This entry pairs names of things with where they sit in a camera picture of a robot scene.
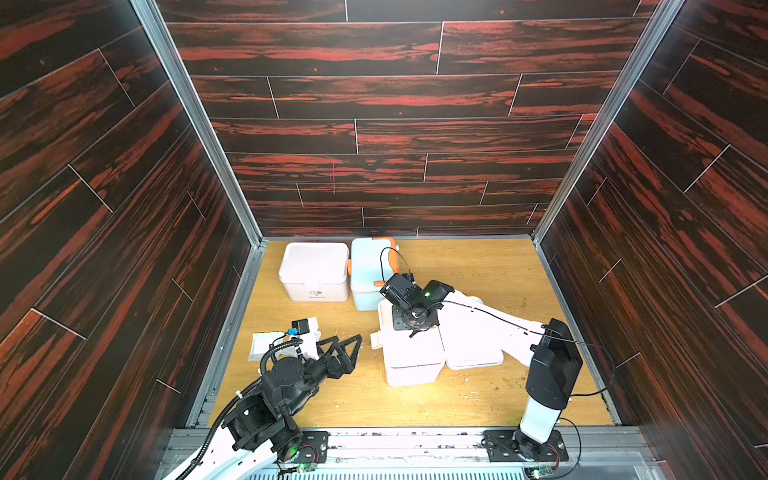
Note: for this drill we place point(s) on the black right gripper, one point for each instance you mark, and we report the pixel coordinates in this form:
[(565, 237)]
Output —
[(410, 316)]

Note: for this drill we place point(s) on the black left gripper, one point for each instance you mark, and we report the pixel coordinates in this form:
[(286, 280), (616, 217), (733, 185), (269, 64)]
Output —
[(342, 366)]

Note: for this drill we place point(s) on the white pink first aid box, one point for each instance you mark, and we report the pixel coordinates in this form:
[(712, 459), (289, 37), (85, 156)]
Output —
[(418, 359)]

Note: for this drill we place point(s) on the gauze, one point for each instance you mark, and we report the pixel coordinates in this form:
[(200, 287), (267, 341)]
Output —
[(262, 342)]

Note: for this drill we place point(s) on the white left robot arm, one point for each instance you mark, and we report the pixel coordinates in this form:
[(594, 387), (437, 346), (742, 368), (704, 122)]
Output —
[(256, 428)]

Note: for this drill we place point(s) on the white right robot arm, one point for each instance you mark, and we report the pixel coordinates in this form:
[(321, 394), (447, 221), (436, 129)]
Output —
[(547, 350)]

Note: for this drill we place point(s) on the pink medicine chest box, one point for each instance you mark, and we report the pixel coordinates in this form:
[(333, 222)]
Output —
[(315, 272)]

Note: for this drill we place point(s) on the white orange handled box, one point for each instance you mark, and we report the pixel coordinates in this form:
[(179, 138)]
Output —
[(373, 262)]

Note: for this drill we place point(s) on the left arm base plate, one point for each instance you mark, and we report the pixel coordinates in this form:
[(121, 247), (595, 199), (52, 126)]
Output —
[(310, 452)]

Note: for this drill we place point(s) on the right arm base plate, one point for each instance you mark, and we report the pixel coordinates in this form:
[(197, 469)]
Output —
[(515, 446)]

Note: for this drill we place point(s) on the aluminium frame rail right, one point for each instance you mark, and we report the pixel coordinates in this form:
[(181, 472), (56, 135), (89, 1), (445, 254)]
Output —
[(655, 30)]

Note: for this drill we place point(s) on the aluminium frame rail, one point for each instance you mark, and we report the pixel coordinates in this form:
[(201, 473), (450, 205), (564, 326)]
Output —
[(655, 30), (160, 38)]

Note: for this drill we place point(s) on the aluminium frame rail left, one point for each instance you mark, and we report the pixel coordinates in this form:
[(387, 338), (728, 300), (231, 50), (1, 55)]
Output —
[(160, 38)]

